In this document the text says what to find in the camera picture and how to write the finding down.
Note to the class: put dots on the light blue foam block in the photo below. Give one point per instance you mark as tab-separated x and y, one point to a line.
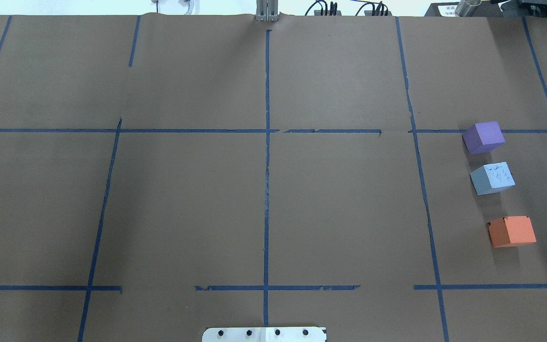
492	178

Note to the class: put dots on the purple foam block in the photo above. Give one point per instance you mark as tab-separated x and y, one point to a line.
483	137

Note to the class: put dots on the orange foam block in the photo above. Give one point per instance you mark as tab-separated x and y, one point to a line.
511	231

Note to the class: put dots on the metal cup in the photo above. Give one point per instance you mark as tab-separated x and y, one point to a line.
466	8

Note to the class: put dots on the aluminium frame post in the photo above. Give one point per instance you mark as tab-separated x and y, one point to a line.
267	11

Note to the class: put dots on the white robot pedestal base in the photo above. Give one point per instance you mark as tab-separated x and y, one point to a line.
265	334

